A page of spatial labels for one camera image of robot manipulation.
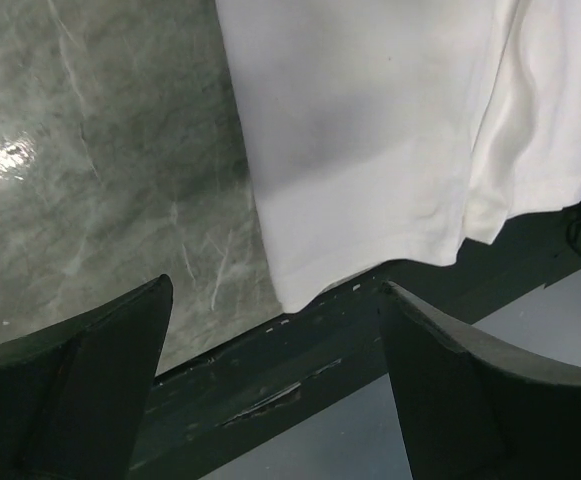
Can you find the black base beam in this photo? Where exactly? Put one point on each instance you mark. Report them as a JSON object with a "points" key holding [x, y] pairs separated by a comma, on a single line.
{"points": [[219, 405]]}

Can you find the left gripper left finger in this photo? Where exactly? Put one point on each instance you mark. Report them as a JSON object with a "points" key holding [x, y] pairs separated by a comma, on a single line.
{"points": [[73, 395]]}

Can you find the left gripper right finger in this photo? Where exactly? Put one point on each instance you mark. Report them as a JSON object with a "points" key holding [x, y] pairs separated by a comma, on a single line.
{"points": [[472, 406]]}

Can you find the white polo shirt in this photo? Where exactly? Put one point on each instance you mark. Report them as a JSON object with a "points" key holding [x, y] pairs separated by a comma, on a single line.
{"points": [[396, 130]]}

